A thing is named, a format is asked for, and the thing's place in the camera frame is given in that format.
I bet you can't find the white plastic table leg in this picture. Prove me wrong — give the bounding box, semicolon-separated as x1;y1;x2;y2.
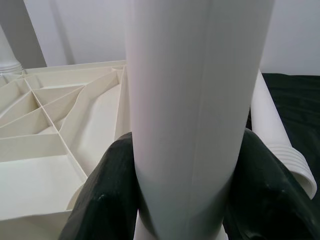
0;24;22;76
124;0;276;240
249;69;318;200

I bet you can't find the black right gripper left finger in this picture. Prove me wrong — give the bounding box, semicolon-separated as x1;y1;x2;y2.
58;131;141;240

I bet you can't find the black tablecloth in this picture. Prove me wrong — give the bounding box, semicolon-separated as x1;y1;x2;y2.
246;72;320;208

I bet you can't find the white plastic children table top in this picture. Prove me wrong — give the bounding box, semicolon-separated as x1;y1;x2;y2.
0;59;133;240

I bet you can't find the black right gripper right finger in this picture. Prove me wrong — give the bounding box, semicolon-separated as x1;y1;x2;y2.
223;127;320;240

